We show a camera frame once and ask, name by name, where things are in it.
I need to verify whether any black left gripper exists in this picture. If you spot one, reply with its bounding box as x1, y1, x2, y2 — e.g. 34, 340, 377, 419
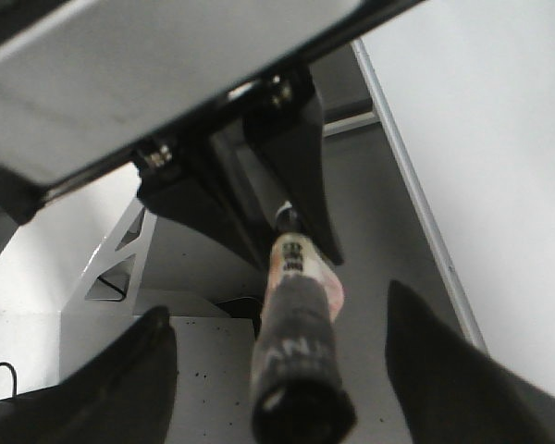
0, 1, 411, 272

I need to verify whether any black whiteboard marker pen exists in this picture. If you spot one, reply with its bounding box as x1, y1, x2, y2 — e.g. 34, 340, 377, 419
251, 203, 356, 443

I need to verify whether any white whiteboard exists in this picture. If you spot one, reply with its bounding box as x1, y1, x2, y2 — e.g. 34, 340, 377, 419
175, 0, 555, 444

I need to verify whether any white metal stand bracket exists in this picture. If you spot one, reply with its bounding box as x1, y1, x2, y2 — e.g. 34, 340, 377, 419
58, 202, 232, 385

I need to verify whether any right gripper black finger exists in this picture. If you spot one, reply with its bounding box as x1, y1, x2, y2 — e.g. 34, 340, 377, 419
0, 306, 177, 443
385, 280, 555, 443

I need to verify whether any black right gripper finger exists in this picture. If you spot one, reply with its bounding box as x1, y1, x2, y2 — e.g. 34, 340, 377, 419
242, 68, 343, 265

